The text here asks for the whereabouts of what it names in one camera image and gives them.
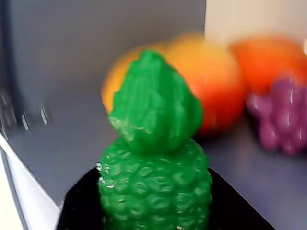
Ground green toy pineapple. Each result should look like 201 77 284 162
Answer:
97 49 213 230

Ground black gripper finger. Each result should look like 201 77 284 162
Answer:
55 166 106 230
208 167 276 230

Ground yellow-orange toy fruit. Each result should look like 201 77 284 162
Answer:
100 35 248 140

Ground red-orange toy fruit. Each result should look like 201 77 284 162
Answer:
229 35 307 94

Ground purple toy grapes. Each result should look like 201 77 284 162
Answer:
246 76 307 157

